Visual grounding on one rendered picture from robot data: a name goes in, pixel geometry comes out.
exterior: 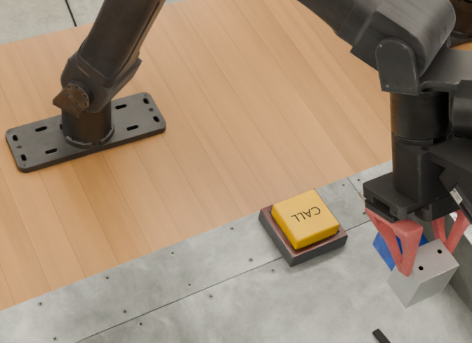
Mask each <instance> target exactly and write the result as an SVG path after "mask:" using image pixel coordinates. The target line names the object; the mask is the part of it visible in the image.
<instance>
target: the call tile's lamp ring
mask: <svg viewBox="0 0 472 343"><path fill-rule="evenodd" d="M272 209H273V205H270V206H268V207H264V208H263V209H261V211H262V212H263V214H264V215H265V217H266V219H267V220H268V221H269V223H270V225H271V226H272V227H273V229H274V230H275V232H276V234H277V235H278V236H279V238H280V240H281V241H282V242H283V244H284V246H285V247H286V248H287V250H288V251H289V253H290V255H291V256H292V257H293V258H295V257H298V256H300V255H302V254H305V253H307V252H309V251H312V250H315V249H317V248H319V247H321V246H324V245H326V244H329V243H331V242H334V241H335V240H338V239H341V238H343V237H346V236H347V235H348V234H347V233H346V232H345V231H344V229H343V228H342V226H341V225H340V224H339V227H338V231H339V232H340V233H338V234H336V235H333V236H331V237H329V238H326V239H324V240H321V241H319V242H317V243H314V244H312V245H309V246H307V247H304V248H302V249H300V250H297V251H294V249H293V247H292V246H291V245H290V243H289V241H288V240H287V239H286V237H285V236H284V234H283V232H282V231H281V230H280V228H279V226H278V225H277V224H276V222H275V220H274V219H273V218H272V216H271V215H270V213H269V211H271V210H272Z"/></svg>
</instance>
